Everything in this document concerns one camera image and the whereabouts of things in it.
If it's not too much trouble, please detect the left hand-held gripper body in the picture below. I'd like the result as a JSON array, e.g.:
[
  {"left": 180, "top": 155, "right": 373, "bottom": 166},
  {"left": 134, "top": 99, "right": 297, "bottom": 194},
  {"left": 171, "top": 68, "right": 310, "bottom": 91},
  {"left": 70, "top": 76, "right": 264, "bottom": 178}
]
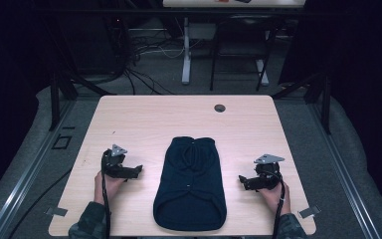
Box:
[{"left": 100, "top": 143, "right": 129, "bottom": 179}]

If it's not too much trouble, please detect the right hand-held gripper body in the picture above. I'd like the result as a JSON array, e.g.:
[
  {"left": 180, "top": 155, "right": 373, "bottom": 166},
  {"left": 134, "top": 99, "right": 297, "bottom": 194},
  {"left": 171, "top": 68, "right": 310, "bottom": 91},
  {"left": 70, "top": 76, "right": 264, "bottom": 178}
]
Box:
[{"left": 253, "top": 153, "right": 286, "bottom": 191}]

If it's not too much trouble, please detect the dark navy garment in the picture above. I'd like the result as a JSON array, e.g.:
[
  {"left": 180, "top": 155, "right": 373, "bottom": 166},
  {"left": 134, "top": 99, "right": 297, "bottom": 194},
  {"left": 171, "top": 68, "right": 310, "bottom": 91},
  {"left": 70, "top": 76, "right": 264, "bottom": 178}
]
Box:
[{"left": 152, "top": 135, "right": 229, "bottom": 233}]

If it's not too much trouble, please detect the person's left hand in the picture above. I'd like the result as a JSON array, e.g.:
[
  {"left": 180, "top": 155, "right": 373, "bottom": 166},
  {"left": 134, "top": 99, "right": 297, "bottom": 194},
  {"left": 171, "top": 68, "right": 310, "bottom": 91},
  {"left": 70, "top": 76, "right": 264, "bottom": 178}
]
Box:
[{"left": 93, "top": 170, "right": 127, "bottom": 206}]

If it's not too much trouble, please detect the white desk with white legs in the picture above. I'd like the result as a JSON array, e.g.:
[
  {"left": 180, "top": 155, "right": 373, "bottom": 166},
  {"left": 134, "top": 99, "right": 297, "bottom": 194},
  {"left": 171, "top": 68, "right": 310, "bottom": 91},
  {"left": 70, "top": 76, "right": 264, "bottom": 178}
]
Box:
[{"left": 161, "top": 0, "right": 308, "bottom": 87}]

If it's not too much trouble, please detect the black chair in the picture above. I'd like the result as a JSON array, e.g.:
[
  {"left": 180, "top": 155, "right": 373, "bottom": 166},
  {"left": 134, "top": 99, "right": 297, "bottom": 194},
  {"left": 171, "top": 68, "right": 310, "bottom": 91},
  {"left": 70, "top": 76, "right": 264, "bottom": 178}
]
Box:
[{"left": 209, "top": 13, "right": 280, "bottom": 93}]

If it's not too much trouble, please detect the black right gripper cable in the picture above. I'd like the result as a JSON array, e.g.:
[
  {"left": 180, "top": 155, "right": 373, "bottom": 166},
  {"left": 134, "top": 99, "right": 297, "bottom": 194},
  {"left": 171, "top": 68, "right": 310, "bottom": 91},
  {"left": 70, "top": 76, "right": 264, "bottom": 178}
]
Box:
[{"left": 271, "top": 170, "right": 287, "bottom": 239}]

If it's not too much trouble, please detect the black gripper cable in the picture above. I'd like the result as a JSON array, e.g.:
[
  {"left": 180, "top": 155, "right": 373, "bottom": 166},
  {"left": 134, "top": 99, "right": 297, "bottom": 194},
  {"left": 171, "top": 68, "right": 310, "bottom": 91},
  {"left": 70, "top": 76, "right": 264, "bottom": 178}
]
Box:
[
  {"left": 100, "top": 148, "right": 111, "bottom": 239},
  {"left": 271, "top": 170, "right": 287, "bottom": 239}
]

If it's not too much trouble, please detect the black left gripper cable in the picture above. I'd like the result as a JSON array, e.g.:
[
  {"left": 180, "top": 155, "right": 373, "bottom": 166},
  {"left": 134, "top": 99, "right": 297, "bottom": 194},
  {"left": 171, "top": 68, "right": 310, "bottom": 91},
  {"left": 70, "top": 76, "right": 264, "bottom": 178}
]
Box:
[{"left": 100, "top": 148, "right": 111, "bottom": 239}]

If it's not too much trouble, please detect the grey metal table bracket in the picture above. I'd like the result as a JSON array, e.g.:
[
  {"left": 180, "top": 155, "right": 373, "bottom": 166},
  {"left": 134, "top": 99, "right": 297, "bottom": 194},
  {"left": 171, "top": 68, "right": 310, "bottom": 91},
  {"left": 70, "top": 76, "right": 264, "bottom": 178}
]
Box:
[
  {"left": 297, "top": 204, "right": 322, "bottom": 220},
  {"left": 44, "top": 206, "right": 69, "bottom": 218}
]

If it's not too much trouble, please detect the aluminium floor rail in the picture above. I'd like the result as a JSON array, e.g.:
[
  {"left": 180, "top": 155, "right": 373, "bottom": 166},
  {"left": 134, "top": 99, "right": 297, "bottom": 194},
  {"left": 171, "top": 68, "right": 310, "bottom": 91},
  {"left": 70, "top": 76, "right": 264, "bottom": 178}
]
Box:
[
  {"left": 0, "top": 99, "right": 78, "bottom": 239},
  {"left": 306, "top": 99, "right": 382, "bottom": 239}
]

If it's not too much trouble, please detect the black metal frame stand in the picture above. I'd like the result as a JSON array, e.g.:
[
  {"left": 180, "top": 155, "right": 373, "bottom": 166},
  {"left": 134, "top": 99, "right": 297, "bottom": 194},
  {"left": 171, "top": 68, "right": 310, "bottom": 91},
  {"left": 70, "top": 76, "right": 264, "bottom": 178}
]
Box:
[
  {"left": 47, "top": 68, "right": 117, "bottom": 132},
  {"left": 271, "top": 71, "right": 333, "bottom": 135}
]

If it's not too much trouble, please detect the black floor cable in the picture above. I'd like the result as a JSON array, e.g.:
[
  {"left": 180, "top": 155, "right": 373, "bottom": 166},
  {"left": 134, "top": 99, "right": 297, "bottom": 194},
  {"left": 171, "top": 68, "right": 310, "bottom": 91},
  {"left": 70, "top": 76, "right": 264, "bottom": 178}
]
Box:
[{"left": 7, "top": 168, "right": 74, "bottom": 239}]

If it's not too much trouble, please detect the bundle of floor cables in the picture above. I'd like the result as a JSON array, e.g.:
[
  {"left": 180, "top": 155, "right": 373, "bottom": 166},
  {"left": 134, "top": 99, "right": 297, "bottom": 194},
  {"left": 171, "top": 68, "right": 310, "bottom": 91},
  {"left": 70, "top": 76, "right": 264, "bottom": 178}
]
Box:
[{"left": 103, "top": 16, "right": 187, "bottom": 97}]

